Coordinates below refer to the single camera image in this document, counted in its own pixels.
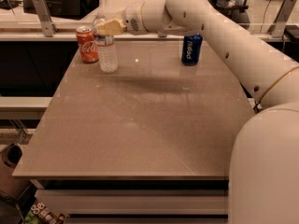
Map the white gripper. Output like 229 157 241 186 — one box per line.
95 2 146 35

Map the clear plastic water bottle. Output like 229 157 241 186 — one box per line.
93 13 119 73

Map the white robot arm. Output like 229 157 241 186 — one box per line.
96 0 299 224

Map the red coke can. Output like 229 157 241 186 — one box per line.
76 26 98 63

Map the blue pepsi can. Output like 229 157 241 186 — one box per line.
181 35 203 66

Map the black box on counter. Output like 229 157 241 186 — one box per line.
21 0 101 21

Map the brown bin with hole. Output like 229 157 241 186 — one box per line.
0 144 30 199

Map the colourful snack bag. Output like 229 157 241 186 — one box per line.
23 200 65 224

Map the left metal rail bracket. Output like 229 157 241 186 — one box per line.
32 0 57 37

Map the right metal rail bracket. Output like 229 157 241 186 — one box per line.
267 0 297 38

